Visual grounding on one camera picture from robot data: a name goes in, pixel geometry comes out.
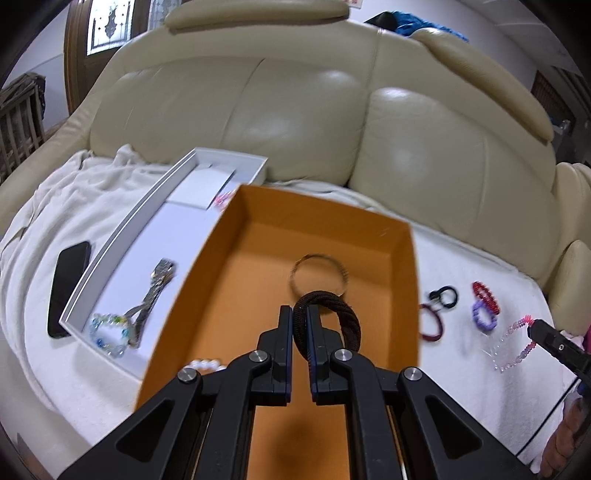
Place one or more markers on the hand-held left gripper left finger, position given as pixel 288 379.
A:
pixel 288 353

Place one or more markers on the silver wristwatch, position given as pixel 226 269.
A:
pixel 154 288

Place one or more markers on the beige leather sofa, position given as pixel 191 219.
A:
pixel 300 115

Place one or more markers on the black cloth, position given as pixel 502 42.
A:
pixel 381 21

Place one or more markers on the white cardboard box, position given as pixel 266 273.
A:
pixel 152 230

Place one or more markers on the white blanket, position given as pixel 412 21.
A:
pixel 461 374

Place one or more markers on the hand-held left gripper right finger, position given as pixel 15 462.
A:
pixel 314 355

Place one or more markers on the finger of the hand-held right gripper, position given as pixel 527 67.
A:
pixel 554 341

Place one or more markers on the black smartphone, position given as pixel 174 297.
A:
pixel 69 286

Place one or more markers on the wooden stained glass door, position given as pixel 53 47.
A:
pixel 78 55

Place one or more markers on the blue cloth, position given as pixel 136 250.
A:
pixel 415 21

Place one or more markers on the thin metal bangle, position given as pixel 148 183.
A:
pixel 344 272

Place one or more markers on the white card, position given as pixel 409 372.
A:
pixel 203 187

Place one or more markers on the person's right hand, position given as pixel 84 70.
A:
pixel 565 438

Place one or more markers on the orange cardboard box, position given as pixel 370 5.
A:
pixel 258 258

